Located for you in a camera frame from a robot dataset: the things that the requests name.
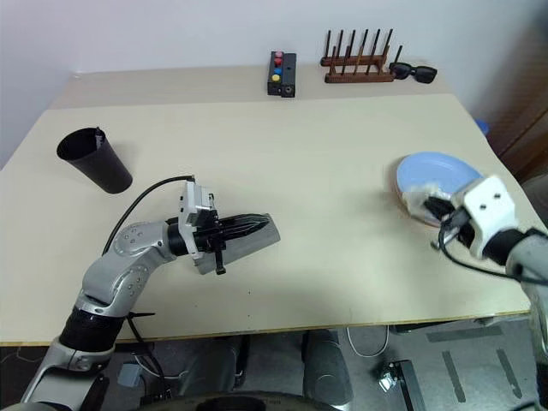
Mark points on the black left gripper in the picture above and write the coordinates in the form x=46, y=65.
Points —
x=212, y=240

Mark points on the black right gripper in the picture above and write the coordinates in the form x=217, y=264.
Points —
x=460, y=227

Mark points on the white tissue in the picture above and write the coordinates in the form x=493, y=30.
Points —
x=417, y=194

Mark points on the blue round plate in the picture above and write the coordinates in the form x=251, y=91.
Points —
x=441, y=171

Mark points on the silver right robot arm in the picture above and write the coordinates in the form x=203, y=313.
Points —
x=537, y=265

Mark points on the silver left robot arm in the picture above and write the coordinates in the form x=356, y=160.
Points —
x=128, y=257

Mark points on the small blue round object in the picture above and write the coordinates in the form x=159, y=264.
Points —
x=483, y=127

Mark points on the grey upholstered chair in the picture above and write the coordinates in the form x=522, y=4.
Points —
x=537, y=188

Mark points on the grey floor tape strip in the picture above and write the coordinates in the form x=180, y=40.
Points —
x=453, y=377
x=509, y=372
x=462, y=334

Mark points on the black sunglasses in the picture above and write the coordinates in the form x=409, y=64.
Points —
x=424, y=74

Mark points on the black box with coloured buttons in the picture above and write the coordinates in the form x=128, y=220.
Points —
x=275, y=87

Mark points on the black plastic cup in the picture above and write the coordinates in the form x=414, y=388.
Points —
x=100, y=169

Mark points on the brown wooden peg rack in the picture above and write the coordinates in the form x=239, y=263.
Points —
x=355, y=75

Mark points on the plain black box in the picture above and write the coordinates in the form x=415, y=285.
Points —
x=290, y=75

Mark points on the dark rounded shape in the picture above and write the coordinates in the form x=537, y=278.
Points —
x=327, y=368

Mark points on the black metal table foot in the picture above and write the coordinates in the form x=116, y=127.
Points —
x=406, y=381

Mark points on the blue-grey power adapter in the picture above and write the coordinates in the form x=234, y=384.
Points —
x=129, y=376

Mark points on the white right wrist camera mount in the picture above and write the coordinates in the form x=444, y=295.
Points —
x=488, y=210

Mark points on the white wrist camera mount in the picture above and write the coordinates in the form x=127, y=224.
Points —
x=488, y=210
x=188, y=214

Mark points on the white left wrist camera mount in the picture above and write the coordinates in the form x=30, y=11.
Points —
x=188, y=214

